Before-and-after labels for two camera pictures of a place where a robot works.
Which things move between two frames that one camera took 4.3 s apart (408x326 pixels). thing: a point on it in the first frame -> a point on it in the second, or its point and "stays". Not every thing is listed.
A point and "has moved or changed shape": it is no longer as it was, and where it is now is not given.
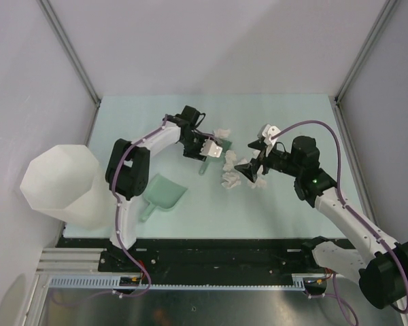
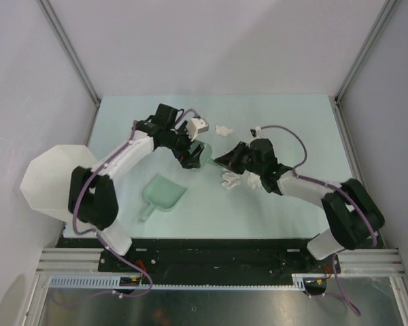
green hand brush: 225,145 has moved or changed shape
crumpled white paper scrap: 230,179 stays
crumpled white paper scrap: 260,183 stays
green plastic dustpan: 162,193 stays
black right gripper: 250,170 -> 232,159
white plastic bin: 60,182 stays
